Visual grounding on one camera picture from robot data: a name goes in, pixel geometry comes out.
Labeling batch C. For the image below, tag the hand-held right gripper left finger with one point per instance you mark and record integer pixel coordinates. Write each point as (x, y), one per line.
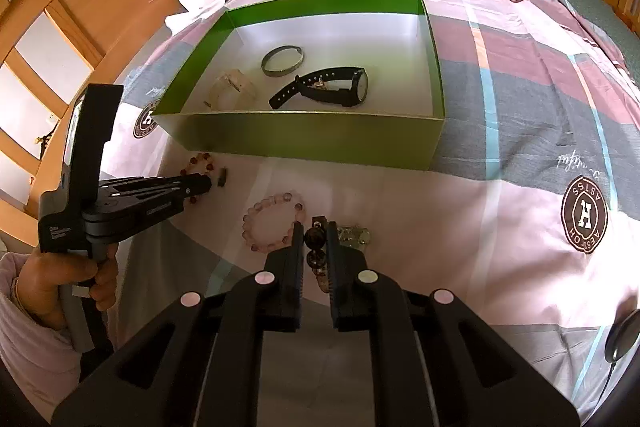
(299, 252)

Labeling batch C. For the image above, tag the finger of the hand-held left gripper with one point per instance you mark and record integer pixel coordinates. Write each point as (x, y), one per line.
(150, 209)
(160, 186)

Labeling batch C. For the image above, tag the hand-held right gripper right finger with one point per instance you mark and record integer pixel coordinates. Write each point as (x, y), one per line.
(332, 257)

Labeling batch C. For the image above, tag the green cardboard box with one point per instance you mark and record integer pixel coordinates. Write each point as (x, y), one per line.
(300, 142)

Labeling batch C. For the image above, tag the silver bangle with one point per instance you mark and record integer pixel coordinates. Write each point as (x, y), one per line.
(265, 67)

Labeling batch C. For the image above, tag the person's left forearm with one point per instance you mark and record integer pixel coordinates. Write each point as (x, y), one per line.
(30, 357)

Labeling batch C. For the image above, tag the person's left hand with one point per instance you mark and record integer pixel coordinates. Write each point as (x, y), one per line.
(50, 277)

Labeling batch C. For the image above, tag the black wrist watch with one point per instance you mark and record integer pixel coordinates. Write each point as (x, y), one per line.
(320, 92)

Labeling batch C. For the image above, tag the plaid bed sheet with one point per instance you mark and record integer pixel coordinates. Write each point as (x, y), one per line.
(500, 132)

